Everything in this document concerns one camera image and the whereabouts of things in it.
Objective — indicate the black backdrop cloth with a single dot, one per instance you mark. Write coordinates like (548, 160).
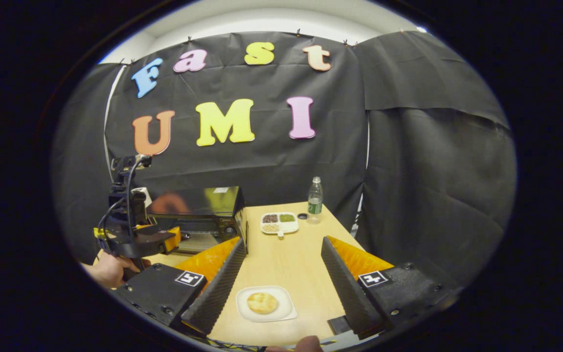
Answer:
(433, 171)

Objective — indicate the white toaster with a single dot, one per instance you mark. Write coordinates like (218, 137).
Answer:
(148, 195)

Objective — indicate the round bread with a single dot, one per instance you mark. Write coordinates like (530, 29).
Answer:
(262, 303)

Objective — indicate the black electric oven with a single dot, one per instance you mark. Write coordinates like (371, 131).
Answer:
(193, 200)

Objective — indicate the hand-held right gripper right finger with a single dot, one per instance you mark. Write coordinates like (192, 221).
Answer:
(347, 288)

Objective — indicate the clear plastic water bottle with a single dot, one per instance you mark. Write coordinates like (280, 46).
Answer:
(315, 203)

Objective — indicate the white square plate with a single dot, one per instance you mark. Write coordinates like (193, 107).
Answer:
(287, 309)

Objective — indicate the white divided snack dish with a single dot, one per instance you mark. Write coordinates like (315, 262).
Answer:
(279, 224)

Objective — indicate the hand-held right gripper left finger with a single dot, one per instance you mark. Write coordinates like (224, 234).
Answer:
(218, 288)

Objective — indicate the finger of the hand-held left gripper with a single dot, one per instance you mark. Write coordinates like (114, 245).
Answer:
(157, 242)

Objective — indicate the small black flat block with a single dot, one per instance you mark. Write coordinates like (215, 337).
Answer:
(340, 325)

